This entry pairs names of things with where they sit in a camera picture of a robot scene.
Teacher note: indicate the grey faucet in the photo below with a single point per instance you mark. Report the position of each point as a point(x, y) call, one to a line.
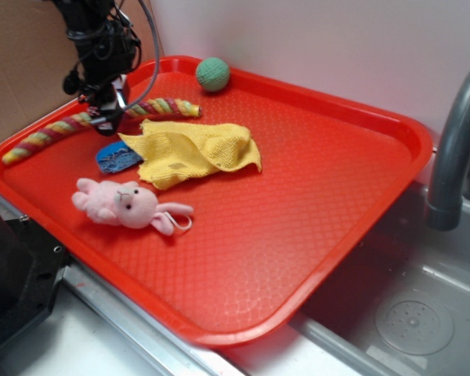
point(450, 179)

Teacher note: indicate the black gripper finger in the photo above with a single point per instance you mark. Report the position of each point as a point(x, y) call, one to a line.
point(121, 91)
point(105, 112)

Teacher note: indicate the pink plush bunny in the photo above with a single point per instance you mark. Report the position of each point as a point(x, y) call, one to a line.
point(129, 205)

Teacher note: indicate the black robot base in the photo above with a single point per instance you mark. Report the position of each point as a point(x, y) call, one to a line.
point(31, 266)

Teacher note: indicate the multicolored twisted rope toy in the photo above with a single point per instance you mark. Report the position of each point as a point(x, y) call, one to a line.
point(67, 126)

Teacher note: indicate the grey plastic sink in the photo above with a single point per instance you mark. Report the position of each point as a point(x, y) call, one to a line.
point(399, 303)

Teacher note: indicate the blue sponge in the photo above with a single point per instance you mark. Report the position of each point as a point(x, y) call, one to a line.
point(116, 157)

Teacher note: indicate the yellow cloth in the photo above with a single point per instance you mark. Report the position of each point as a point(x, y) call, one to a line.
point(174, 152)

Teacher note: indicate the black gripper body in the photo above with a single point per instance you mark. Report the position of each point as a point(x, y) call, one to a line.
point(106, 45)

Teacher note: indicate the red plastic tray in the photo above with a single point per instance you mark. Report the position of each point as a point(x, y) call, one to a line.
point(263, 239)

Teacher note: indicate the green textured ball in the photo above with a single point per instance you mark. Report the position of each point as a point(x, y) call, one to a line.
point(213, 74)

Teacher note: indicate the brown cardboard panel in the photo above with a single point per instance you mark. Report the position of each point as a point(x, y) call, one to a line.
point(35, 57)

